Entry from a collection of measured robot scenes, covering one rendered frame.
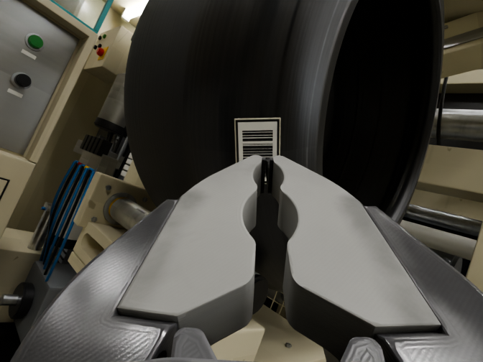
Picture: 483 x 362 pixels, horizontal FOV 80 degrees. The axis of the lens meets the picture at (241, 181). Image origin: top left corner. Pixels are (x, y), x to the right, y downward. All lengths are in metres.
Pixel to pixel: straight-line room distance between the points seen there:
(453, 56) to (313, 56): 0.68
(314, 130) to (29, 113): 0.77
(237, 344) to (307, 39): 0.30
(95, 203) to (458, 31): 0.91
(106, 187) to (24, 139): 0.40
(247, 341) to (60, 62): 0.81
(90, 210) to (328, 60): 0.45
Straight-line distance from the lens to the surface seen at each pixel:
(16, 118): 0.92
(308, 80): 0.28
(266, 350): 0.49
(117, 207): 0.55
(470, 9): 0.99
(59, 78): 0.94
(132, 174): 0.71
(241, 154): 0.26
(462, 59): 0.96
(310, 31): 0.28
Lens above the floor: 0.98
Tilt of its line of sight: 6 degrees up
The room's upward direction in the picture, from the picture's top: 22 degrees clockwise
